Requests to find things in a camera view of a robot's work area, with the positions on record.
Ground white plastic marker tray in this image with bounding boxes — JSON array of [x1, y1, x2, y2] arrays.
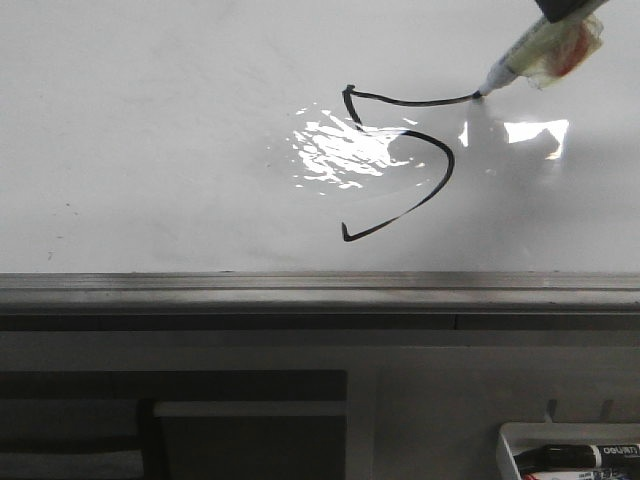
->
[[496, 422, 639, 479]]

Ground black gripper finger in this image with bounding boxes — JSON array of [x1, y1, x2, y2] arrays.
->
[[535, 0, 607, 23]]

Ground black capped marker in tray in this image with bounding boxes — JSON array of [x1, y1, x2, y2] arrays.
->
[[514, 444, 639, 473]]

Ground white whiteboard with aluminium frame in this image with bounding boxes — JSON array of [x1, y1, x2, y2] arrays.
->
[[1, 1, 639, 331]]

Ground white taped whiteboard marker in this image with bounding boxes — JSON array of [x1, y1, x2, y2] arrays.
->
[[473, 14, 603, 98]]

